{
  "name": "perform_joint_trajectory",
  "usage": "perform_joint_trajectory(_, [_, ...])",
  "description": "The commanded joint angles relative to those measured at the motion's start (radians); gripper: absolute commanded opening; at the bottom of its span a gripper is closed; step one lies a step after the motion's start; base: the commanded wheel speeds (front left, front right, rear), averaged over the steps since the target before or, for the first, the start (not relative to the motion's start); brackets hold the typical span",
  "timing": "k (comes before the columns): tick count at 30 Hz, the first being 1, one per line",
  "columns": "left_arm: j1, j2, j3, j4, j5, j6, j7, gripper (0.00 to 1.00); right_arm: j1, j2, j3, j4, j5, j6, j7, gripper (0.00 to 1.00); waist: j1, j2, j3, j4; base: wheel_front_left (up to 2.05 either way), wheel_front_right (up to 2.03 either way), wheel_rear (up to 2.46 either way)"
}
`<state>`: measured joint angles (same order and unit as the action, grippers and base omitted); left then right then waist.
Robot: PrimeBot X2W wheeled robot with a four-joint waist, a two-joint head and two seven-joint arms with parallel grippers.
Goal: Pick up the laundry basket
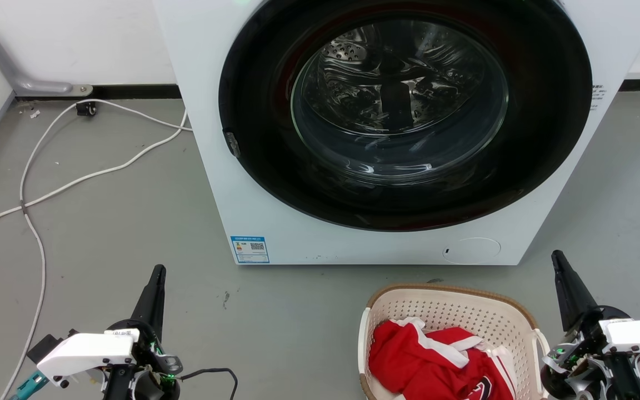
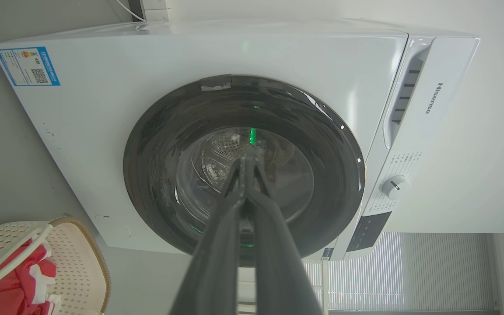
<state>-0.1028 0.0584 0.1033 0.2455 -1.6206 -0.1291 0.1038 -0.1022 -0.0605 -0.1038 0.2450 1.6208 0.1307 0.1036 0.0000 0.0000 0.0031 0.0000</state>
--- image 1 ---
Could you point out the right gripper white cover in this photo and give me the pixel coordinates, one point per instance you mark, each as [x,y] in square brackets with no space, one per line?
[625,339]

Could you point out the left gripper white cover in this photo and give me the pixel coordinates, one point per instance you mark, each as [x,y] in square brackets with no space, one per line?
[89,353]

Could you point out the cream perforated laundry basket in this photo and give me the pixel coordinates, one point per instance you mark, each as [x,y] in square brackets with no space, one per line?
[453,311]

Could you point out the round white filter cover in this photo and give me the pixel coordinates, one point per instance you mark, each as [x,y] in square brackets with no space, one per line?
[471,250]

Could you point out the blue energy label sticker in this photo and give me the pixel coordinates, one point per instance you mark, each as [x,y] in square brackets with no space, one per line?
[250,249]

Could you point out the red and white garment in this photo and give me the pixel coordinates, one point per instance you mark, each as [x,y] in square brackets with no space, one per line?
[425,366]

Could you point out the small printed warning label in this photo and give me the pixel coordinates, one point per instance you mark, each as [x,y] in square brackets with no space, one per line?
[597,95]

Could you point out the small black floor clip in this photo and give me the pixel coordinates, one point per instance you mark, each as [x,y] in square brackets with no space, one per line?
[86,108]

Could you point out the black round washer door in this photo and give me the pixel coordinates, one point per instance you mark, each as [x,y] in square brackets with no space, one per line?
[259,111]

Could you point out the white front-load washing machine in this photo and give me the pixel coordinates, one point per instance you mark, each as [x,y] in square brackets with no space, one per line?
[214,83]

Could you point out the grey wall pipe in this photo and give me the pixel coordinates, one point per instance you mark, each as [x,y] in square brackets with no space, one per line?
[14,72]

